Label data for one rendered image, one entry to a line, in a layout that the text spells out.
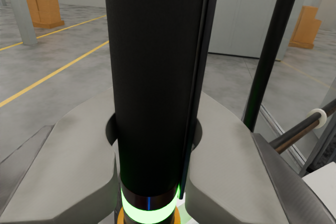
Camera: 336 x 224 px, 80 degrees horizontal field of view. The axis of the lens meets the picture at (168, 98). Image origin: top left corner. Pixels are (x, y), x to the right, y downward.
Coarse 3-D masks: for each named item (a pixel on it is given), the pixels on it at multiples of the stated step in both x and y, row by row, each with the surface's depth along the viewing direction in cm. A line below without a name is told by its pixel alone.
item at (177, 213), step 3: (120, 210) 14; (177, 210) 14; (120, 213) 14; (174, 213) 14; (177, 213) 14; (120, 216) 14; (174, 216) 14; (177, 216) 14; (117, 219) 14; (120, 219) 14; (174, 219) 14; (177, 219) 14; (117, 222) 14; (120, 222) 13; (174, 222) 14; (177, 222) 14
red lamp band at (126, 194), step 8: (120, 176) 11; (176, 184) 11; (128, 192) 10; (168, 192) 10; (176, 192) 11; (128, 200) 11; (136, 200) 10; (144, 200) 10; (152, 200) 10; (160, 200) 10; (168, 200) 11; (144, 208) 10; (152, 208) 10
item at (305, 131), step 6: (330, 114) 33; (318, 120) 31; (312, 126) 30; (300, 132) 28; (306, 132) 29; (294, 138) 27; (282, 144) 25; (288, 144) 26; (276, 150) 24; (282, 150) 25
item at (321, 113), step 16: (288, 0) 11; (272, 16) 12; (288, 16) 12; (272, 32) 12; (272, 48) 13; (272, 64) 13; (256, 80) 14; (256, 96) 15; (256, 112) 15; (320, 112) 30; (304, 128) 28; (272, 144) 23
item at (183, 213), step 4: (180, 208) 17; (184, 208) 17; (180, 212) 17; (184, 212) 17; (180, 216) 17; (184, 216) 17; (188, 216) 17; (180, 220) 16; (184, 220) 16; (188, 220) 17
